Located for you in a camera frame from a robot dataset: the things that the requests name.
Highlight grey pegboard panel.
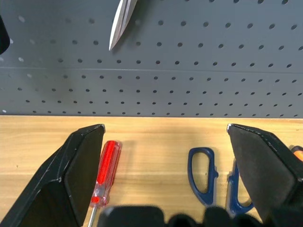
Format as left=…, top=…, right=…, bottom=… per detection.
left=0, top=0, right=303, bottom=118

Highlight red transparent handle screwdriver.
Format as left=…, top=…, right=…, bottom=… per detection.
left=87, top=140, right=124, bottom=227

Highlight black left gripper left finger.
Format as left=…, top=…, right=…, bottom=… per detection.
left=0, top=123, right=106, bottom=227

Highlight blue handled scissors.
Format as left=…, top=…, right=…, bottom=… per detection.
left=187, top=147, right=255, bottom=217

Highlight black object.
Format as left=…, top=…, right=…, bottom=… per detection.
left=0, top=14, right=10, bottom=55

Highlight orange handled pliers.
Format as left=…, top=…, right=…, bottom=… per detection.
left=288, top=145, right=303, bottom=164

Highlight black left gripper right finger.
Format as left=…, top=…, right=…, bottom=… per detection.
left=226, top=123, right=303, bottom=227

